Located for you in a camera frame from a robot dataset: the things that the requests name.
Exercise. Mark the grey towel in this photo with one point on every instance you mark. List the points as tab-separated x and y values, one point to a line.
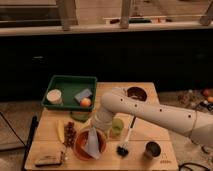
92	145

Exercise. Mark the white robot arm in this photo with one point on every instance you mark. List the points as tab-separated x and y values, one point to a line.
196	125

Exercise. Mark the dark brown bowl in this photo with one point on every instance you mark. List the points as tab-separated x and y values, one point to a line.
137	93

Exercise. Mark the red bowl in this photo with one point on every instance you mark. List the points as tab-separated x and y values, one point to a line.
81	140

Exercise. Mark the orange fruit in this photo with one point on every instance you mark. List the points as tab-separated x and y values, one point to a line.
85	102

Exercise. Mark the green plastic tray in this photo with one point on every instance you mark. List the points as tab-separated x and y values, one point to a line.
70	86

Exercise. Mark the green round lid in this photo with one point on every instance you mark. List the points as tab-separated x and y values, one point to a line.
80	116

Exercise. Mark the green cup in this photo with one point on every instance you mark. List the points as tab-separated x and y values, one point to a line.
117	127

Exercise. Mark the white cup in tray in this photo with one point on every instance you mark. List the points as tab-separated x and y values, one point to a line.
54	96

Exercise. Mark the bunch of red grapes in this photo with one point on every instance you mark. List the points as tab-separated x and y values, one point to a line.
70	134

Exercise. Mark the yellow banana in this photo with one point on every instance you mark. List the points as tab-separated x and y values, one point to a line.
60	131

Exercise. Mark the black dish brush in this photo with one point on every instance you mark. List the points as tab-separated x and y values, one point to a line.
122	149

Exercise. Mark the dark metal cup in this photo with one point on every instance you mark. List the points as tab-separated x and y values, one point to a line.
152	150

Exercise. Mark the dark brown rectangular block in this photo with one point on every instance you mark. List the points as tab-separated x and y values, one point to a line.
48	160

